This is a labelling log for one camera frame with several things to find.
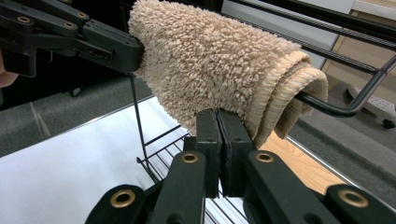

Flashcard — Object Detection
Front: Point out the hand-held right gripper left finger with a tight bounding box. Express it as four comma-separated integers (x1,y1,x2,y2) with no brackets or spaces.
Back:
182,107,223,199

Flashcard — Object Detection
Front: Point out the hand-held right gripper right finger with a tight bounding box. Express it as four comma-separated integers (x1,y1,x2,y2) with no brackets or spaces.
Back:
217,108,257,198

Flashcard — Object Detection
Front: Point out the beige towel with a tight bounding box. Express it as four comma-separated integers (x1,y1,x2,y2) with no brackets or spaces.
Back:
127,0,330,149

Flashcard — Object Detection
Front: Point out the black wire rack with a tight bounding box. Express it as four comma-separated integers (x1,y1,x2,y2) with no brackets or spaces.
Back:
128,0,396,224

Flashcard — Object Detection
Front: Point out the wooden table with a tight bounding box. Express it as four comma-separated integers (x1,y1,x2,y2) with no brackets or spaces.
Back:
259,130,346,196

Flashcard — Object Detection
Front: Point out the white chair base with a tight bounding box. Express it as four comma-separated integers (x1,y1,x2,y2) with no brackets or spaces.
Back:
346,84,396,130

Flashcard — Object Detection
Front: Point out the light wooden desk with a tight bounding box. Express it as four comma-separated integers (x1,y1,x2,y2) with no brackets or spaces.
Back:
320,0,396,105

